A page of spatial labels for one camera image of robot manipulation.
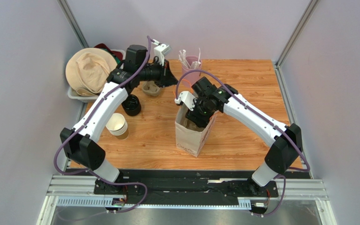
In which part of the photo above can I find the aluminium frame post right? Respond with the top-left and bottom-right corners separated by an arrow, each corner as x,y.
275,0 -> 319,68

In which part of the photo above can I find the stack of black lids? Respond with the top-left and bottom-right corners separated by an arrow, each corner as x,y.
121,94 -> 142,116

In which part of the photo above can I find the stack of brown paper cups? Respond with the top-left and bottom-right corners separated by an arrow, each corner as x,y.
106,121 -> 129,140

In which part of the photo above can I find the green cloth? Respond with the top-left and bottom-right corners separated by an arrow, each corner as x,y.
102,48 -> 121,62

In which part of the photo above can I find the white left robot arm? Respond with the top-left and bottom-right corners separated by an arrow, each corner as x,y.
58,40 -> 178,189

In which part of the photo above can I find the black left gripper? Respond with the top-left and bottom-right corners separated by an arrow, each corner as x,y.
137,59 -> 179,89

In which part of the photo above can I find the brown paper cup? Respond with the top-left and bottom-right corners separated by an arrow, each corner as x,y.
105,113 -> 128,132

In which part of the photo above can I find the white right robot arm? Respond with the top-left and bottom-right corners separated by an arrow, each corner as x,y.
175,77 -> 302,188

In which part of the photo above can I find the dark red cloth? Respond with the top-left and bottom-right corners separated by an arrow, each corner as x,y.
94,43 -> 124,60

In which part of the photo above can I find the wrapped white straw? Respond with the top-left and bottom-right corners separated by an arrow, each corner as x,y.
190,61 -> 200,70
179,49 -> 190,69
197,47 -> 201,64

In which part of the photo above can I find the white plastic basket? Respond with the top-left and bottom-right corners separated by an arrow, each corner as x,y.
67,49 -> 127,104

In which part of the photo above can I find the pink straw holder cup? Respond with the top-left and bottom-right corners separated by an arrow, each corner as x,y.
182,55 -> 202,86

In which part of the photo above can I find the beige bucket hat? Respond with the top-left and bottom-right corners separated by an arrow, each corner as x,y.
65,47 -> 118,97

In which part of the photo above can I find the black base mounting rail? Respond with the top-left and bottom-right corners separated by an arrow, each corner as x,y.
85,169 -> 282,207

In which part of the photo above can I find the aluminium frame post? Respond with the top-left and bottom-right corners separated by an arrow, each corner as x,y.
275,0 -> 319,68
57,0 -> 89,48

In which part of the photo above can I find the white paper takeout bag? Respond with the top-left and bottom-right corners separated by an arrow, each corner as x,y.
175,105 -> 216,157

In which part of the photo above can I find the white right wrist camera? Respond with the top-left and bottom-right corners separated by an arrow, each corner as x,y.
174,91 -> 197,111

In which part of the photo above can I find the aluminium frame post left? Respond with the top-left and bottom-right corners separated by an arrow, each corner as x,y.
57,0 -> 89,48

